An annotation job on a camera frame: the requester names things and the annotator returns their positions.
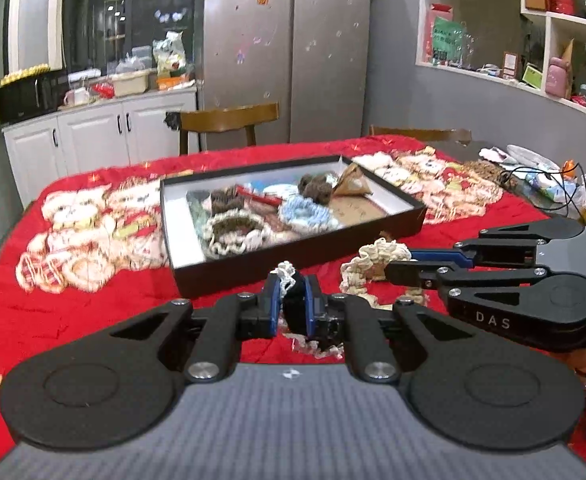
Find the red printed blanket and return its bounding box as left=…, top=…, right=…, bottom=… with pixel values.
left=0, top=135, right=586, bottom=472

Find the white kitchen cabinet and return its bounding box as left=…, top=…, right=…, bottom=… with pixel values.
left=2, top=87, right=199, bottom=197

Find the brown and cream scrunchie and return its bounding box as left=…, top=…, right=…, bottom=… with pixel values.
left=202, top=209, right=270, bottom=260

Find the wooden bead coaster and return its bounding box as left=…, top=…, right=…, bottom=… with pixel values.
left=459, top=159, right=504, bottom=192

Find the red and white hair clip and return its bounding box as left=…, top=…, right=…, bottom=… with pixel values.
left=235, top=184, right=282, bottom=208

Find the brown fuzzy hair clip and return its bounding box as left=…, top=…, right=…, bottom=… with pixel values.
left=297, top=173, right=335, bottom=207
left=209, top=186, right=247, bottom=217

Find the brown triangular packet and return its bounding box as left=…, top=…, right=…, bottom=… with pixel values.
left=332, top=162, right=375, bottom=199

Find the black microwave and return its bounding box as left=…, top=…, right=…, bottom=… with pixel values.
left=0, top=68, right=69, bottom=124

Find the black cardboard box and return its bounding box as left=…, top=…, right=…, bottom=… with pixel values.
left=159, top=154, right=428, bottom=299

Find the black scrunchie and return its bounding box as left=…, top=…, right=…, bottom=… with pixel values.
left=282, top=274, right=308, bottom=337

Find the person's right hand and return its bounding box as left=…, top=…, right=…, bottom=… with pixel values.
left=561, top=347, right=586, bottom=377

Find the black cable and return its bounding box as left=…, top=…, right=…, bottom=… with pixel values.
left=500, top=161, right=586, bottom=226

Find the green snack bag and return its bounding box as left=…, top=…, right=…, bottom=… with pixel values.
left=152, top=31, right=187, bottom=79

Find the beige plastic basin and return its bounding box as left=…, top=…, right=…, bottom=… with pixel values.
left=110, top=72, right=152, bottom=98

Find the wooden chair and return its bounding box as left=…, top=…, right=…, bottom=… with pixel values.
left=165, top=102, right=280, bottom=156
left=369, top=124, right=473, bottom=147

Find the white wall shelf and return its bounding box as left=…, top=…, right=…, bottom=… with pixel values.
left=415, top=0, right=586, bottom=127

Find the blue and white scrunchie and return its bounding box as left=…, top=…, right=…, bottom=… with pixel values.
left=277, top=194, right=345, bottom=234

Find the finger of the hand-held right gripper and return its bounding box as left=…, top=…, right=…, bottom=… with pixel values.
left=385, top=259, right=554, bottom=299
left=412, top=218, right=586, bottom=267

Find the green card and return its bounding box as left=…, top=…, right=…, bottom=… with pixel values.
left=429, top=3, right=467, bottom=66

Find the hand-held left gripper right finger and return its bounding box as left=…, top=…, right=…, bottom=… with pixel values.
left=305, top=275, right=478, bottom=384

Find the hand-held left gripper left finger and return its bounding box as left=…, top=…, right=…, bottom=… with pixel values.
left=108, top=275, right=280, bottom=385

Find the silver refrigerator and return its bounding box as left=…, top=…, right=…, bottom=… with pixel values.
left=200, top=0, right=372, bottom=144

